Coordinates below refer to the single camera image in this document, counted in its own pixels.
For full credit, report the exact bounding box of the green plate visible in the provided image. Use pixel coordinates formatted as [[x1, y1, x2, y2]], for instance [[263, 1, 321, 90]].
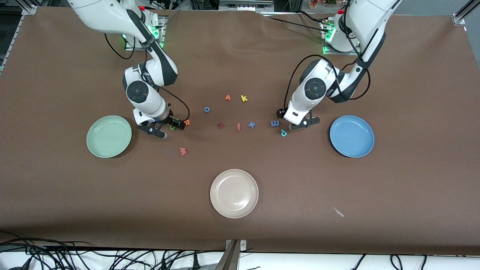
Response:
[[86, 115, 133, 159]]

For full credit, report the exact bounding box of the blue plate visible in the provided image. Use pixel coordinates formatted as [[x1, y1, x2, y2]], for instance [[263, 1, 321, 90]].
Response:
[[329, 115, 375, 158]]

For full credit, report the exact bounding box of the beige plate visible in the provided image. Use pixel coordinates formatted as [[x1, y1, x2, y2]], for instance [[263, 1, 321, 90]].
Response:
[[210, 169, 259, 219]]

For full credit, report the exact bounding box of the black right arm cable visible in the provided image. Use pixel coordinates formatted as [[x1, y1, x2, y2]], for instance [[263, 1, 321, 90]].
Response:
[[104, 33, 191, 124]]

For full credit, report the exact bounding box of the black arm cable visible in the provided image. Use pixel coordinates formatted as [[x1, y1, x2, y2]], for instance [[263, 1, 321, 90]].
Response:
[[104, 33, 191, 124], [283, 22, 375, 109]]

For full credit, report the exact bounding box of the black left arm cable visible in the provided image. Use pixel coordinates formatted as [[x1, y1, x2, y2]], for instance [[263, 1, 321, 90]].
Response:
[[283, 22, 375, 109]]

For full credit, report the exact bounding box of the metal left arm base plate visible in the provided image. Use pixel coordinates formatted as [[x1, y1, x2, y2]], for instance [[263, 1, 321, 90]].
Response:
[[322, 44, 362, 56]]

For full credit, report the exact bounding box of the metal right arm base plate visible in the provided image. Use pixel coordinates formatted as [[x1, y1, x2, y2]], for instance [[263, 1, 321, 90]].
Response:
[[124, 16, 168, 51]]

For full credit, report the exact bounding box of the black cable on table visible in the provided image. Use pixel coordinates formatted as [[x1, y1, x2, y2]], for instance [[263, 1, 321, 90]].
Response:
[[259, 10, 330, 32]]

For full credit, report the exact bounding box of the metal frame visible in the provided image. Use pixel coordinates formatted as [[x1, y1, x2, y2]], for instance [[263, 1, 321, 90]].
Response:
[[219, 0, 274, 12]]

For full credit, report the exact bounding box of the metal table clamp bracket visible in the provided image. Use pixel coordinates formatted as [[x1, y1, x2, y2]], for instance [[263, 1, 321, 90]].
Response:
[[216, 239, 248, 270]]

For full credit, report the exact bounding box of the black cable tangle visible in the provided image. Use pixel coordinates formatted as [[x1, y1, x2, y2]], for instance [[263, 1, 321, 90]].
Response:
[[0, 231, 225, 270]]

